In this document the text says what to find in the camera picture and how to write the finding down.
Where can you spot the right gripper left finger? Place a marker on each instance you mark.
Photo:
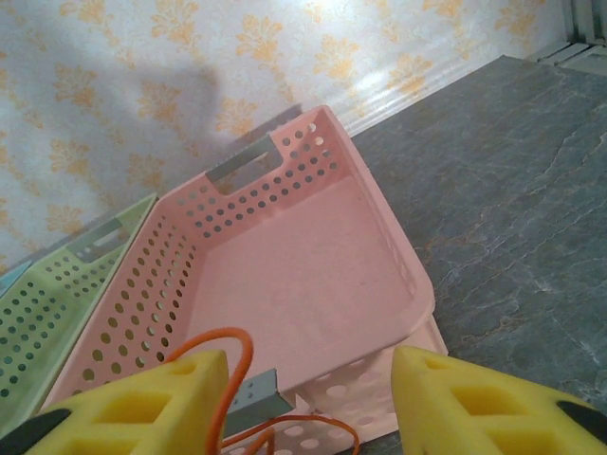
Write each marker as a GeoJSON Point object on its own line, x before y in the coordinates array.
{"type": "Point", "coordinates": [142, 412]}

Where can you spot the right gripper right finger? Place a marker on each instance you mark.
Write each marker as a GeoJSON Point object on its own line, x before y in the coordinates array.
{"type": "Point", "coordinates": [474, 412]}

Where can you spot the green plastic basket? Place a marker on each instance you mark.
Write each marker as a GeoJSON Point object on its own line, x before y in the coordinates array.
{"type": "Point", "coordinates": [42, 313]}

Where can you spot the blue plastic basket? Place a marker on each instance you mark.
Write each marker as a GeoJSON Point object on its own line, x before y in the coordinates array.
{"type": "Point", "coordinates": [9, 282]}

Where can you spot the pink plastic basket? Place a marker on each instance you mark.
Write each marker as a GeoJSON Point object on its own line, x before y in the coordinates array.
{"type": "Point", "coordinates": [294, 265]}

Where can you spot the aluminium frame post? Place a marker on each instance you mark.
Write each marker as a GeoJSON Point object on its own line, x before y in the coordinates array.
{"type": "Point", "coordinates": [588, 19]}

